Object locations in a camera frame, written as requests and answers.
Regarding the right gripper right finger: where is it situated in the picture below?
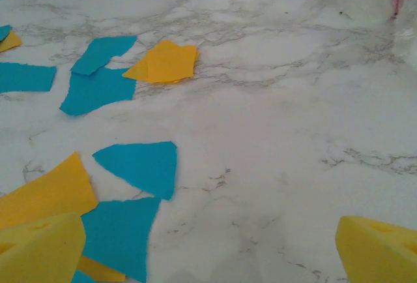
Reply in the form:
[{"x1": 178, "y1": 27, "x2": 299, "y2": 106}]
[{"x1": 335, "y1": 215, "x2": 417, "y2": 283}]

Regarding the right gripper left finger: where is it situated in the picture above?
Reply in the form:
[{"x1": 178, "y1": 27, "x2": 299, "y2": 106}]
[{"x1": 0, "y1": 213, "x2": 87, "y2": 283}]

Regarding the yellow paper scrap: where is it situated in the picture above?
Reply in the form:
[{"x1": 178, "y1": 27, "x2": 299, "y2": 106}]
[
  {"x1": 76, "y1": 255, "x2": 126, "y2": 283},
  {"x1": 0, "y1": 151, "x2": 100, "y2": 231},
  {"x1": 0, "y1": 31, "x2": 23, "y2": 53},
  {"x1": 122, "y1": 39, "x2": 200, "y2": 85}
]

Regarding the triangular blue paper scrap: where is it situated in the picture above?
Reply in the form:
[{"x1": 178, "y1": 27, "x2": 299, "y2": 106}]
[{"x1": 92, "y1": 141, "x2": 178, "y2": 201}]

